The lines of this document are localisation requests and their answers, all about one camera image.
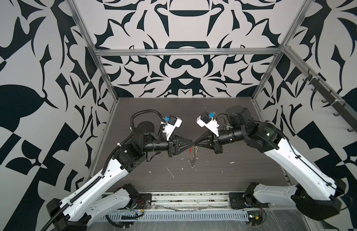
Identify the aluminium frame corner post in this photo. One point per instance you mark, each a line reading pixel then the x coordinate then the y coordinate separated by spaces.
pixel 301 14
pixel 89 43

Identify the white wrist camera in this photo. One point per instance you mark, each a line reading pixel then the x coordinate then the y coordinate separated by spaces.
pixel 170 123
pixel 207 120

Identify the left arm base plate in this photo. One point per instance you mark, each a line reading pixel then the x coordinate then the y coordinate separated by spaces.
pixel 144 201

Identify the black wall hook rail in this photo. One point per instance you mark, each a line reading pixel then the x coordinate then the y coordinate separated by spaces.
pixel 333 99

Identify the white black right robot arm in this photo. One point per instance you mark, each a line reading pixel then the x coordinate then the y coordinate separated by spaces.
pixel 315 194

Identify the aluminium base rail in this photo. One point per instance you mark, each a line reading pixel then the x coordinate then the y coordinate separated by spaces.
pixel 195 199

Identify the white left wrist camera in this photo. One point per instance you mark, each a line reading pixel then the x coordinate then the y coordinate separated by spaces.
pixel 170 123

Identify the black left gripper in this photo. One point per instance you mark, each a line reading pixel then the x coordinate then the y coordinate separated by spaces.
pixel 171 146

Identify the green lit circuit board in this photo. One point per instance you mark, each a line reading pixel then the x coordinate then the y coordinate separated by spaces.
pixel 256 219

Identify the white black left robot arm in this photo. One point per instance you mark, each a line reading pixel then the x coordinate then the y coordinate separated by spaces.
pixel 86 205

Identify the aluminium frame corner post left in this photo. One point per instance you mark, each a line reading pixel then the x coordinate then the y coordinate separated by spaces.
pixel 89 43

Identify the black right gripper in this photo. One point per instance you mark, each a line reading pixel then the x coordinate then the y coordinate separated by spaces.
pixel 213 142

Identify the aluminium frame top crossbar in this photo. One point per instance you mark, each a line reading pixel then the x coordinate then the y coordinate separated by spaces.
pixel 158 52

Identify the aluminium frame corner post right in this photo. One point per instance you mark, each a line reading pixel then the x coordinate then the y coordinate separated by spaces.
pixel 301 14

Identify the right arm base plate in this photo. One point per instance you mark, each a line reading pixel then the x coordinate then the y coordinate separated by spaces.
pixel 241 200

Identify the white slotted cable duct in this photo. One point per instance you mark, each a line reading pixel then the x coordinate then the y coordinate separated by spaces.
pixel 156 216

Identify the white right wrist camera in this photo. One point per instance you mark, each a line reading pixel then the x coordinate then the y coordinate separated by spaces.
pixel 207 120

